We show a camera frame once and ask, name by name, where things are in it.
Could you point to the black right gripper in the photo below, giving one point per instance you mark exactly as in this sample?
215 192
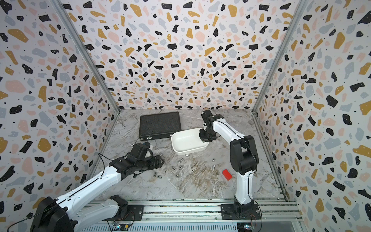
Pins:
203 139

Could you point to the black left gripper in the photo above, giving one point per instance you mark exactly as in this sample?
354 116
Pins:
153 165

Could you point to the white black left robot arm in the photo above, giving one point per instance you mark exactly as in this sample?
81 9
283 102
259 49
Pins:
68 212

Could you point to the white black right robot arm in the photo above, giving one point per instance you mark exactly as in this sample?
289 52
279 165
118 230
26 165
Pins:
244 157

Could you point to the white plastic storage box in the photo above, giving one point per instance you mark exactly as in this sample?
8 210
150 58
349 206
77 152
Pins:
187 142

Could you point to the black ribbed tool case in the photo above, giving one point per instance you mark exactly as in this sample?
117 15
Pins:
159 126

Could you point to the red plastic block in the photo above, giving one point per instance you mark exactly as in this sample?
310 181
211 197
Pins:
227 174

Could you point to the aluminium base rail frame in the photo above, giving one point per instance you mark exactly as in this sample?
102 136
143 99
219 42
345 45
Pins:
206 215

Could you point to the aluminium corner post right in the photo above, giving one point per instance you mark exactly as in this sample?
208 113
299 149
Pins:
284 45

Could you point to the aluminium corner post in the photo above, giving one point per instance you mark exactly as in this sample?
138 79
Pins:
284 45
59 8

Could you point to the aluminium corner post left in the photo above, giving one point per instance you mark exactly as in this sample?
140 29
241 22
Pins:
59 8

